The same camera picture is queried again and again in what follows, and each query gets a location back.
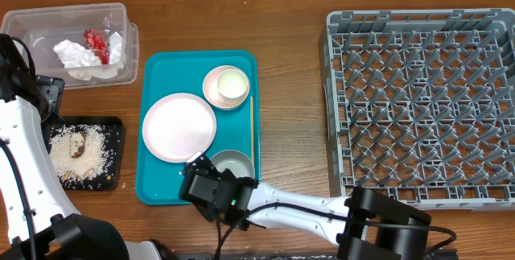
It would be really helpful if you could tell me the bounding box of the white tissue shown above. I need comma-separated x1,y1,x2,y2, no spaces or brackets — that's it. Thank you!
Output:
53,32,123,80

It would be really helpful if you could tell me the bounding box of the grey bowl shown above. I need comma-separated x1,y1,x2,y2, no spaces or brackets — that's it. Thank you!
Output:
211,150,255,178

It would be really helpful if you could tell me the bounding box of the large pink plate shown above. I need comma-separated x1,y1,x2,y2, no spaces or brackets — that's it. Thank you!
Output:
142,93,216,163

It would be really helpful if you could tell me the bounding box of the red snack wrapper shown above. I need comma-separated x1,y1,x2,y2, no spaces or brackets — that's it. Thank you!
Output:
84,29,109,64

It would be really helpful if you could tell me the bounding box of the black rectangular tray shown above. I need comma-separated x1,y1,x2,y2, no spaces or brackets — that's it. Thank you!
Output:
43,116,124,191

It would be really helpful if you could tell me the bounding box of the food scraps rice pile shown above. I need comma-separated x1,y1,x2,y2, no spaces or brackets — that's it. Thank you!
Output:
49,125,115,182

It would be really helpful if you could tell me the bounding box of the wooden chopstick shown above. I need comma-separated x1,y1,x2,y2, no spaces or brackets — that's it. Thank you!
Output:
249,96,254,166

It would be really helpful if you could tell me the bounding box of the white cup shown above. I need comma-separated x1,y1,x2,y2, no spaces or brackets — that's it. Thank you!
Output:
216,69,249,103

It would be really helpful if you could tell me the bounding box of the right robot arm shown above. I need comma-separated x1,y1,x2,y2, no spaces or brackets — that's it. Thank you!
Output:
179,152,431,260

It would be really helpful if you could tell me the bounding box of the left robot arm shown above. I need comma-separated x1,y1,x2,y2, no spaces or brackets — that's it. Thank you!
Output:
1,34,173,260

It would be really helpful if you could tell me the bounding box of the grey dishwasher rack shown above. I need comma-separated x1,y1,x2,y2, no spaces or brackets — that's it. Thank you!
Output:
319,8,514,210

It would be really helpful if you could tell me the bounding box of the clear plastic storage bin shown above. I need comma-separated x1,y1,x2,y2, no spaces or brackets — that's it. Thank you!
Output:
1,2,139,89

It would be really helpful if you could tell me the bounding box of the teal serving tray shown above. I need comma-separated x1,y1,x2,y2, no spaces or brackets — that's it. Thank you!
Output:
135,50,262,205

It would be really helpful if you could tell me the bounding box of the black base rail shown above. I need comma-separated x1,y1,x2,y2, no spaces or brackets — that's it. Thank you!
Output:
173,250,459,260

